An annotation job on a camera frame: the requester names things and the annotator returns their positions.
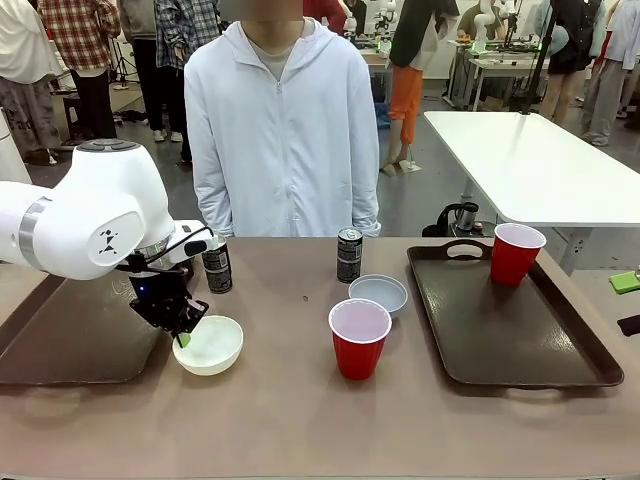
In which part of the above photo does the brown serving tray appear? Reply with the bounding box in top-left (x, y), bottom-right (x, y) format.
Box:
top-left (405, 239), bottom-right (626, 391)
top-left (0, 267), bottom-right (201, 386)

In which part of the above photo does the person in white shirt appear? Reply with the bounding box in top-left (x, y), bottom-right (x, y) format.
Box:
top-left (0, 0), bottom-right (64, 164)

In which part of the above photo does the red plastic cup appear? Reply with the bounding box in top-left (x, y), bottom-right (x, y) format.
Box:
top-left (489, 223), bottom-right (547, 287)
top-left (328, 298), bottom-right (393, 381)

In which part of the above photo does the person in orange trousers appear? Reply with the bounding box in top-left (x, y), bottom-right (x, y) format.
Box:
top-left (382, 0), bottom-right (461, 174)

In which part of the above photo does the small white background robot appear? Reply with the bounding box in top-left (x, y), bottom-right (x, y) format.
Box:
top-left (372, 0), bottom-right (397, 37)

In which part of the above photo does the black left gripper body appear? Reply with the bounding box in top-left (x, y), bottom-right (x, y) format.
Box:
top-left (128, 268), bottom-right (195, 337)

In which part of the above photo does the person in red plaid shirt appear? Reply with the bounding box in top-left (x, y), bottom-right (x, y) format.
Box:
top-left (37, 0), bottom-right (121, 146)

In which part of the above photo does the white bowl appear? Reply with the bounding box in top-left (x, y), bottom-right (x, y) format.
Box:
top-left (172, 315), bottom-right (245, 377)

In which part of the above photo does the person in blue plaid shirt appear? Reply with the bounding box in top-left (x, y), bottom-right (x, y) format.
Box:
top-left (153, 0), bottom-right (226, 144)

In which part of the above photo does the person's right forearm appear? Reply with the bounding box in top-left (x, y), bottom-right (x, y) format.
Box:
top-left (194, 174), bottom-right (236, 239)

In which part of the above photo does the black tripod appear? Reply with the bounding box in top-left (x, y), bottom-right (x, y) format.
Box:
top-left (109, 37), bottom-right (132, 91)

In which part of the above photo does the steel electric kettle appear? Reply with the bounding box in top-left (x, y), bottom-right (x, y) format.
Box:
top-left (454, 202), bottom-right (480, 231)

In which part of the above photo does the black stool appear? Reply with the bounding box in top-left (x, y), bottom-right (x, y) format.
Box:
top-left (60, 93), bottom-right (86, 141)

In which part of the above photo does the person in white hoodie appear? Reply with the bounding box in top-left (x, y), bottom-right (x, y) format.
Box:
top-left (183, 4), bottom-right (382, 239)

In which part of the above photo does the person's left forearm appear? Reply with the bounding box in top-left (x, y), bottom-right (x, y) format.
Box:
top-left (349, 174), bottom-right (382, 239)

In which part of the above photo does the black drink can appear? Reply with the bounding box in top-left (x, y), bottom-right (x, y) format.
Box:
top-left (201, 236), bottom-right (234, 295)
top-left (337, 227), bottom-right (363, 285)

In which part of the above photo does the black upright pole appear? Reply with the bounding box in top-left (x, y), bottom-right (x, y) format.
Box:
top-left (519, 0), bottom-right (559, 117)

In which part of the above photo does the grey bowl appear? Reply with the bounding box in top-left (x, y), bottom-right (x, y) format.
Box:
top-left (348, 273), bottom-right (409, 320)

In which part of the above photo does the white background desk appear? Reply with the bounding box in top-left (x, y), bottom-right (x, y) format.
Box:
top-left (447, 38), bottom-right (551, 112)

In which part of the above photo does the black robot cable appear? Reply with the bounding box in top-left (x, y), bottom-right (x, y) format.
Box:
top-left (117, 225), bottom-right (216, 274)

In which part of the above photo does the white folding table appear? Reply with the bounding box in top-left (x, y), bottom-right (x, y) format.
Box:
top-left (423, 110), bottom-right (640, 274)

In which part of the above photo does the person in black top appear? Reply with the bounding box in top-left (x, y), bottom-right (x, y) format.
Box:
top-left (534, 0), bottom-right (609, 126)

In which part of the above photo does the person in grey jacket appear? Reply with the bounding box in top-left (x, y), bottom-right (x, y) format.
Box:
top-left (118, 0), bottom-right (169, 144)

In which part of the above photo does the person in light blue shirt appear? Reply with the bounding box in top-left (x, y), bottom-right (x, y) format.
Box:
top-left (579, 0), bottom-right (640, 146)

